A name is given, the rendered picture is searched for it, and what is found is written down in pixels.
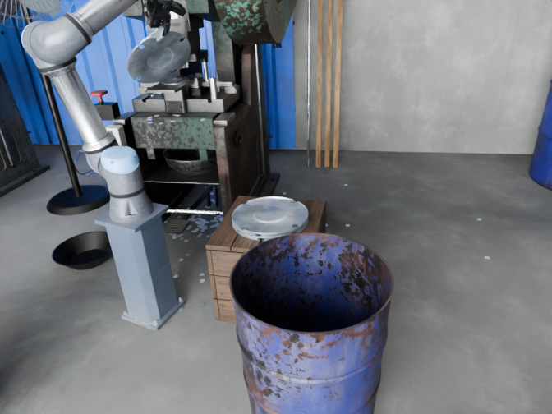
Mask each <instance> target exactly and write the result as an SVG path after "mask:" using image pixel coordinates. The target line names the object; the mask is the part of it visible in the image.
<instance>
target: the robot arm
mask: <svg viewBox="0 0 552 414"><path fill-rule="evenodd" d="M138 1H139V0H90V1H88V2H87V3H86V4H85V5H84V6H82V7H81V8H79V9H78V10H77V11H75V12H74V13H69V12H67V13H66V14H64V15H63V16H61V17H59V18H58V19H56V20H54V21H50V22H48V21H34V22H32V23H30V24H28V25H27V26H26V27H25V28H24V30H23V32H22V35H21V42H22V45H23V47H24V49H25V51H26V52H27V53H28V54H29V55H30V56H31V57H32V58H33V60H34V63H35V64H36V66H37V67H38V69H39V71H40V73H41V74H44V75H46V76H48V77H49V79H50V80H51V82H52V84H53V86H54V88H55V90H56V91H57V93H58V95H59V97H60V99H61V101H62V102H63V104H64V106H65V108H66V110H67V111H68V113H69V115H70V117H71V119H72V121H73V122H74V124H75V126H76V128H77V130H78V131H79V133H80V136H81V137H82V139H83V141H84V144H83V147H82V149H83V150H84V151H85V154H86V158H87V161H88V164H89V165H90V166H91V168H92V169H93V170H94V171H96V172H97V173H98V174H100V175H101V176H102V177H104V178H105V179H106V181H107V184H108V190H109V194H110V208H109V215H110V219H111V220H112V221H114V222H117V223H132V222H136V221H140V220H142V219H145V218H147V217H149V216H150V215H151V214H152V213H153V212H154V207H153V203H152V201H151V200H150V198H149V196H148V195H147V193H146V192H145V188H144V183H143V179H142V175H141V170H140V160H139V158H138V156H137V153H136V151H135V150H134V149H132V148H131V147H128V146H126V147H124V146H120V145H119V144H118V142H117V139H116V137H115V135H113V134H110V133H108V132H107V130H106V128H105V126H104V124H103V122H102V120H101V118H100V116H99V114H98V112H97V110H96V108H95V106H94V104H93V102H92V100H91V98H90V96H89V94H88V92H87V90H86V88H85V86H84V84H83V82H82V80H81V78H80V76H79V74H78V72H77V70H76V62H77V60H76V57H75V56H76V55H77V54H78V53H79V52H81V51H82V50H83V49H84V48H85V47H87V46H88V45H89V44H91V43H92V37H93V36H94V35H96V34H97V33H98V32H100V31H101V30H102V29H103V28H104V27H105V26H106V25H108V24H109V23H111V22H112V21H113V20H115V19H116V18H117V17H118V16H120V15H121V14H122V13H123V12H124V11H126V10H127V9H128V8H129V7H131V6H132V5H133V4H135V3H136V2H138ZM144 7H146V9H147V11H146V12H144ZM170 12H173V13H176V14H178V15H179V16H182V17H183V16H184V15H185V14H186V10H185V8H184V6H183V5H182V4H181V3H178V2H175V1H173V0H147V3H144V5H143V9H142V14H141V15H146V16H147V21H148V22H147V23H148V25H147V26H146V27H145V29H146V30H148V31H153V33H151V34H150V37H151V38H157V40H156V41H160V40H161V39H163V38H164V36H166V35H167V34H168V32H169V30H170V25H171V13H170Z"/></svg>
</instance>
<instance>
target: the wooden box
mask: <svg viewBox="0 0 552 414"><path fill-rule="evenodd" d="M256 198H259V197H255V196H241V195H240V196H238V197H237V199H236V201H235V202H234V203H233V205H232V207H231V208H230V210H229V211H228V212H227V214H226V215H225V217H224V218H223V220H222V222H221V223H220V224H219V226H218V227H217V229H216V230H215V232H214V234H213V235H212V236H211V238H210V239H209V240H208V242H207V243H206V245H205V247H206V254H207V260H208V266H209V274H210V282H211V288H212V294H213V300H214V311H215V317H216V320H221V321H225V322H232V323H236V322H237V321H236V316H235V310H234V305H233V300H232V294H231V292H230V287H229V278H230V273H231V271H232V268H233V266H234V265H235V264H236V262H237V261H238V259H239V258H240V257H241V256H242V255H243V254H244V253H246V252H247V251H248V250H250V249H251V248H252V247H254V246H256V245H258V244H260V243H261V242H265V241H262V240H264V239H262V238H260V241H257V240H252V239H249V238H246V237H243V236H242V235H240V234H238V233H237V232H236V231H235V230H234V228H233V226H232V213H233V211H234V209H235V208H236V207H238V206H239V205H241V204H243V205H244V204H245V203H247V201H248V200H253V199H256ZM293 200H294V201H295V202H298V201H299V202H301V203H302V204H303V205H304V206H305V207H307V209H308V212H309V216H308V224H307V226H306V228H305V229H304V230H303V231H302V232H300V233H304V232H317V233H326V229H325V228H326V206H325V205H326V201H324V200H297V199H293Z"/></svg>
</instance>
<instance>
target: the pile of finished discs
mask: <svg viewBox="0 0 552 414"><path fill-rule="evenodd" d="M308 216H309V212H308V209H307V207H305V206H304V205H303V204H302V203H301V202H299V201H298V202H295V201H294V200H293V199H290V198H286V197H279V196H268V197H261V198H256V199H253V200H248V201H247V203H245V204H244V205H243V204H241V205H239V206H238V207H236V208H235V209H234V211H233V213H232V226H233V228H234V230H235V231H236V232H237V233H238V234H240V235H242V236H243V237H246V238H249V239H252V240H257V241H260V238H262V239H264V240H262V241H267V240H269V239H272V238H275V237H281V236H284V235H289V234H295V233H300V232H302V231H303V230H304V229H305V228H306V226H307V224H308Z"/></svg>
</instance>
